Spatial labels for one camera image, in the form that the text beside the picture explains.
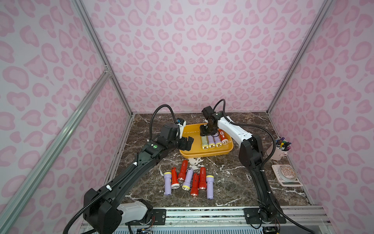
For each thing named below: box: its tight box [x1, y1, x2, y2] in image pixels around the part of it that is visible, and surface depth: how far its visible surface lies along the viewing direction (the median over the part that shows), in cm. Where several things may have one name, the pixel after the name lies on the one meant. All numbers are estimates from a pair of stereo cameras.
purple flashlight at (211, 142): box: [207, 135, 216, 149], surface depth 100 cm
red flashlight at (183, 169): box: [177, 159, 188, 181], surface depth 88 cm
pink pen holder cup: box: [266, 136, 292, 160], surface depth 87 cm
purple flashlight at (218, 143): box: [214, 131, 223, 148], surface depth 100 cm
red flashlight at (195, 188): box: [190, 172, 200, 196], surface depth 83 cm
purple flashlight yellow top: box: [205, 175, 215, 200], surface depth 82 cm
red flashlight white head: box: [170, 167, 181, 190], surface depth 85 cm
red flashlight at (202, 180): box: [198, 166, 207, 190], surface depth 84 cm
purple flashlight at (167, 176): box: [163, 171, 172, 196], surface depth 84 cm
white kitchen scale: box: [271, 164, 304, 187], surface depth 86 cm
